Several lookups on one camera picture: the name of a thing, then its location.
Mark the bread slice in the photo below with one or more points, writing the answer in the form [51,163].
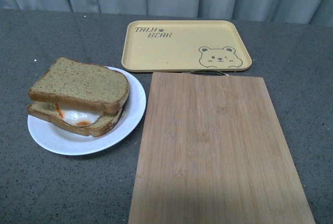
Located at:
[82,86]
[48,112]

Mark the metal cutting board handle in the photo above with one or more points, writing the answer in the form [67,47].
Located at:
[208,73]

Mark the yellow bear tray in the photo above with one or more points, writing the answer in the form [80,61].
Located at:
[184,45]

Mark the fake fried egg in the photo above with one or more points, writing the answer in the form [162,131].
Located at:
[76,117]

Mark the white round plate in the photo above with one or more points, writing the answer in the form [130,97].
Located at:
[59,141]

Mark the bamboo cutting board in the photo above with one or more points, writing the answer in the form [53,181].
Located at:
[213,151]

